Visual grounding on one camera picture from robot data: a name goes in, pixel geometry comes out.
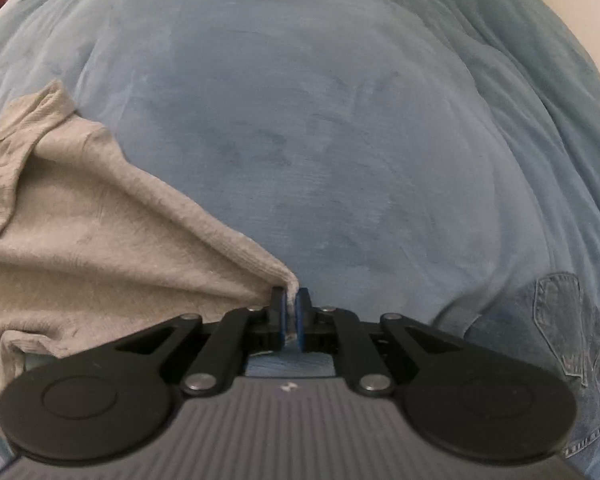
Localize grey polo shirt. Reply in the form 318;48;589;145
0;80;299;396

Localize dark blue jeans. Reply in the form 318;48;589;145
462;273;600;471

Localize blue fleece duvet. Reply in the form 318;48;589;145
0;0;600;470

